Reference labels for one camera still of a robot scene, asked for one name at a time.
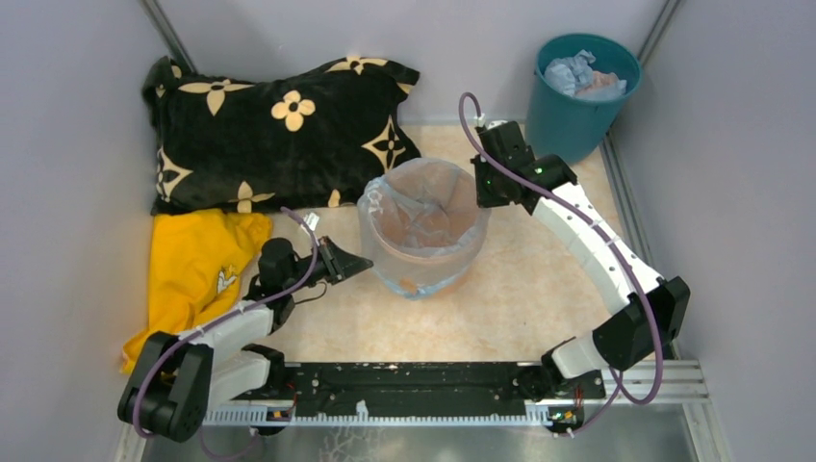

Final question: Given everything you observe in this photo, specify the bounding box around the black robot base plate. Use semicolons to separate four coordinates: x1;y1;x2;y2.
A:
233;362;606;418

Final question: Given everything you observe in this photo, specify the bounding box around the crumpled blue bag in bin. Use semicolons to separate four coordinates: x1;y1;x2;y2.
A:
544;50;627;102

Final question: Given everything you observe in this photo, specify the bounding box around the teal plastic bin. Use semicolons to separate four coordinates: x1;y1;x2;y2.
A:
525;33;643;164

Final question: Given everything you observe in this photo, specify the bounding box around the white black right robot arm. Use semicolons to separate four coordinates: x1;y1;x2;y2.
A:
472;121;691;397

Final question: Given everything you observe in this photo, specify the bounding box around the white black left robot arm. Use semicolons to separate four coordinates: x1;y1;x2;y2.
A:
116;236;374;443

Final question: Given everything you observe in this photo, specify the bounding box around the orange plastic bin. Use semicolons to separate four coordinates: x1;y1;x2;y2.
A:
370;162;482;297

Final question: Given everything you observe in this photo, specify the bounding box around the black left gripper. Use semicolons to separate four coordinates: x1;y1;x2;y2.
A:
284;235;373;294

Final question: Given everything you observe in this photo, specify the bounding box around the black floral pillow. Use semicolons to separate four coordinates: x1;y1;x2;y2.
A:
141;56;421;215

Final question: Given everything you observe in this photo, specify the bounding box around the light blue trash bag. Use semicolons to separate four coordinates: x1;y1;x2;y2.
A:
356;156;494;303

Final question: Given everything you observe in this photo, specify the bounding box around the aluminium frame rail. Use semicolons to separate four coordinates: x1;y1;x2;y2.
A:
600;1;710;405

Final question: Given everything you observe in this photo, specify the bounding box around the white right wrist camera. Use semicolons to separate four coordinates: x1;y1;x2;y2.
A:
475;114;508;133

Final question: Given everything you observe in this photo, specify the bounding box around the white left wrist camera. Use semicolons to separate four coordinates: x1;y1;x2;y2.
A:
302;212;320;232

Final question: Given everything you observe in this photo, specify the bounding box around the yellow cloth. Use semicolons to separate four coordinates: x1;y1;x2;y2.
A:
120;210;273;374

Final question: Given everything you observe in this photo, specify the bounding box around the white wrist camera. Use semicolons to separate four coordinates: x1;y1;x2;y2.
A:
475;114;508;133
302;212;320;232

